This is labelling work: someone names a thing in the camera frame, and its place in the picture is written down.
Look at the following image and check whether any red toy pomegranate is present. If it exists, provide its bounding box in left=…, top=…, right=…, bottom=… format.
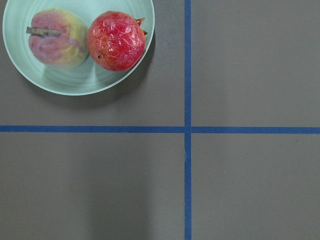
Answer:
left=87, top=11, right=148, bottom=72

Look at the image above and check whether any toy peach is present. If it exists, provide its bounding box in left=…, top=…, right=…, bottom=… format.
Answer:
left=28, top=7, right=89, bottom=69

